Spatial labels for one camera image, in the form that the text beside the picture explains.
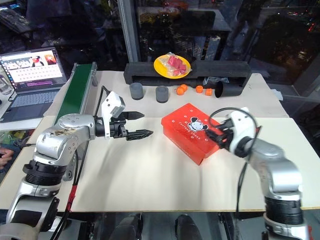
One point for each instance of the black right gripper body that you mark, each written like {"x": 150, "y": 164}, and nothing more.
{"x": 224, "y": 140}

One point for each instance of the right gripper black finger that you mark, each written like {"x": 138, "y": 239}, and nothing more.
{"x": 213, "y": 135}

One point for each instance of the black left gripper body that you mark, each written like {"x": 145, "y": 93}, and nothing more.
{"x": 118, "y": 128}

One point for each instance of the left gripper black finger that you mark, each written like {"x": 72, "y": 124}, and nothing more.
{"x": 140, "y": 135}
{"x": 135, "y": 115}

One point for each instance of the orange cardboard box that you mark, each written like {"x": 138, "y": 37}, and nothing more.
{"x": 182, "y": 120}

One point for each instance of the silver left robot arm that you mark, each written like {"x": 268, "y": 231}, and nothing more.
{"x": 72, "y": 125}

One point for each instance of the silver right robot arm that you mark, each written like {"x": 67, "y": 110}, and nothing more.
{"x": 275, "y": 160}

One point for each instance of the green conveyor belt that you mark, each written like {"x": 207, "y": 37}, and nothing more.
{"x": 75, "y": 92}

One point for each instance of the grey foam cylinder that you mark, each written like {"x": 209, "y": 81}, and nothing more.
{"x": 136, "y": 91}
{"x": 162, "y": 94}

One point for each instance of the small orange toy block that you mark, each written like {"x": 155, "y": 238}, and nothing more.
{"x": 209, "y": 92}

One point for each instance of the black cylindrical cup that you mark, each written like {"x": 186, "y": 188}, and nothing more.
{"x": 230, "y": 91}

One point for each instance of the small orange toy fruit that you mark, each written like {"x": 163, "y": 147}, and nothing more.
{"x": 199, "y": 89}
{"x": 184, "y": 87}
{"x": 180, "y": 91}

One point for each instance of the yellow plate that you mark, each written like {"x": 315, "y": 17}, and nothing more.
{"x": 158, "y": 66}

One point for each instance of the clear plastic bag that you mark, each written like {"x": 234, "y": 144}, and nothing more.
{"x": 212, "y": 80}

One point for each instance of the clear bag of red pieces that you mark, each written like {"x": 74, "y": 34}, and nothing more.
{"x": 176, "y": 63}

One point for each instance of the long black foam block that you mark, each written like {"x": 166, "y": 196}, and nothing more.
{"x": 220, "y": 68}

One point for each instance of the aluminium profile pillar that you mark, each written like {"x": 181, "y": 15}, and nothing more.
{"x": 128, "y": 37}

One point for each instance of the open grey laptop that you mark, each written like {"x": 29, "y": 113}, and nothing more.
{"x": 32, "y": 102}

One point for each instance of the dark rounded shape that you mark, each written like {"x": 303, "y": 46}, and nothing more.
{"x": 190, "y": 228}

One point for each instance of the colourful toy pile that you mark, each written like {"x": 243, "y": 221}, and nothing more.
{"x": 15, "y": 136}

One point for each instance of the black metal-legged table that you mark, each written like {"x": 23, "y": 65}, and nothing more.
{"x": 221, "y": 23}

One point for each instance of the bystander in blue jeans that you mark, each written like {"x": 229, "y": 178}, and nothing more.
{"x": 6, "y": 156}

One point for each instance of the clear plastic cup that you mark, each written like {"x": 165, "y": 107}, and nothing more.
{"x": 3, "y": 86}

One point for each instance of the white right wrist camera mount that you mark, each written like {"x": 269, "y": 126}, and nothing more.
{"x": 241, "y": 122}

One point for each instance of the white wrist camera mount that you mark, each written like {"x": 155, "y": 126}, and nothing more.
{"x": 111, "y": 102}
{"x": 241, "y": 122}

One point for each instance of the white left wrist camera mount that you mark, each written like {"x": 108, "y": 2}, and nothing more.
{"x": 111, "y": 102}

